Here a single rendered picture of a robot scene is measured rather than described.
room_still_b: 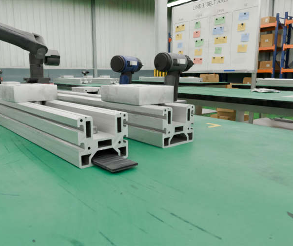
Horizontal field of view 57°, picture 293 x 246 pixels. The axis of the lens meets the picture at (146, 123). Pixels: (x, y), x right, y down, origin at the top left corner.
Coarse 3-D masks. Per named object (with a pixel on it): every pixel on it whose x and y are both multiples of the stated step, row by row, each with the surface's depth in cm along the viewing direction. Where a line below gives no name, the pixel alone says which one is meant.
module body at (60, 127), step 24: (0, 120) 82; (24, 120) 64; (48, 120) 56; (72, 120) 45; (96, 120) 53; (120, 120) 49; (48, 144) 54; (72, 144) 48; (96, 144) 46; (120, 144) 50
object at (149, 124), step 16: (64, 96) 90; (80, 96) 85; (96, 96) 89; (128, 112) 66; (144, 112) 60; (160, 112) 56; (176, 112) 63; (128, 128) 65; (144, 128) 62; (160, 128) 57; (176, 128) 62; (192, 128) 63; (160, 144) 57; (176, 144) 60
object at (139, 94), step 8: (104, 88) 70; (112, 88) 68; (120, 88) 65; (128, 88) 63; (136, 88) 61; (144, 88) 61; (152, 88) 62; (160, 88) 64; (168, 88) 66; (104, 96) 71; (112, 96) 68; (120, 96) 65; (128, 96) 63; (136, 96) 61; (144, 96) 61; (152, 96) 63; (160, 96) 64; (168, 96) 66; (136, 104) 61; (144, 104) 61; (152, 104) 65
